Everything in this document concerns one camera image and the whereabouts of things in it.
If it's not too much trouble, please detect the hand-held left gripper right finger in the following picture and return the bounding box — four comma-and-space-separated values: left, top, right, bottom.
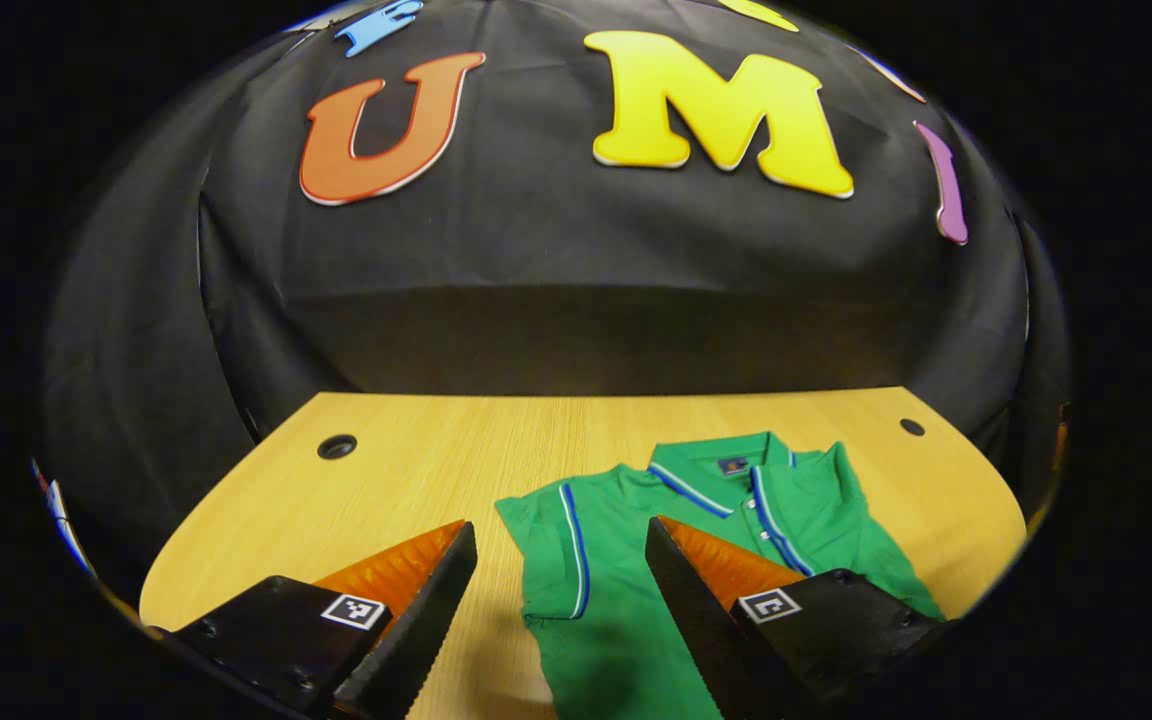
644, 515, 949, 720

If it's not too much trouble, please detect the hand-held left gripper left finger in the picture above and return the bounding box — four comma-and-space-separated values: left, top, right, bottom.
151, 518, 479, 720

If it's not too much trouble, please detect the green T-shirt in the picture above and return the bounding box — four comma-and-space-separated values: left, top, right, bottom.
494, 431, 945, 720

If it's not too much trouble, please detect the black backdrop cloth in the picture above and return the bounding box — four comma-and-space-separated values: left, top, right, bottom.
36, 0, 1072, 571

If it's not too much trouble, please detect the bright monitor screen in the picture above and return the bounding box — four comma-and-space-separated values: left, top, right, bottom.
31, 458, 97, 579

